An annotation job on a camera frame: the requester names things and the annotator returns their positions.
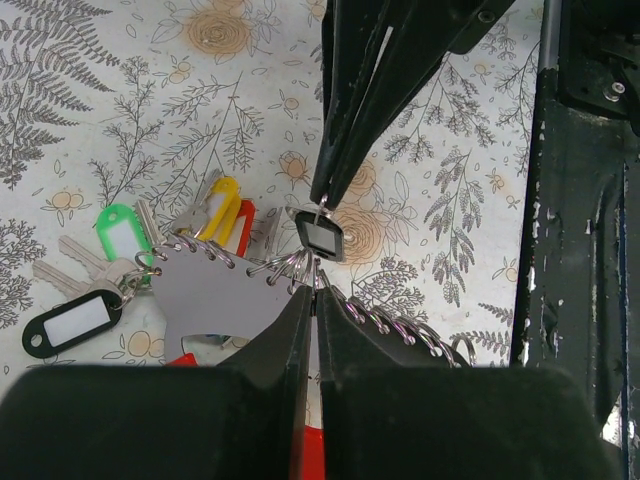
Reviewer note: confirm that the black key tag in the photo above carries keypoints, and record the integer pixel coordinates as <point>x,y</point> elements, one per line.
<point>321,235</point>
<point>72,323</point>

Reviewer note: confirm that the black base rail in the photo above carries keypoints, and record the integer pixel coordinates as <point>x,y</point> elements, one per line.
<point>577,301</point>

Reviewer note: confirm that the red key tag on holder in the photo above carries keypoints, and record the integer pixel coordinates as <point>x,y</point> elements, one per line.
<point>239,238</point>

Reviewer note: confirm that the floral table mat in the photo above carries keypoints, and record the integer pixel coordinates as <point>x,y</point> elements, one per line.
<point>109,102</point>

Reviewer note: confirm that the green key tag on holder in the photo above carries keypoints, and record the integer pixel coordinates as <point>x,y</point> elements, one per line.
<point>121,234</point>

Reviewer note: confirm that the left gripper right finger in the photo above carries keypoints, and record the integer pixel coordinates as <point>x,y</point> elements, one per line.
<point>386,420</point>

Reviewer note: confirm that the yellow key tag on holder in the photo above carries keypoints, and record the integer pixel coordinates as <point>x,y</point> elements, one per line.
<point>222,207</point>

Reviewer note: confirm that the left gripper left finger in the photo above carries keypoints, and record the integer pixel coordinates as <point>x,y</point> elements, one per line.
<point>117,422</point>

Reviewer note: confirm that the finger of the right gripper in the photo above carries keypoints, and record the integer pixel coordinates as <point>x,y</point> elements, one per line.
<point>368,78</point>
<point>442,27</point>

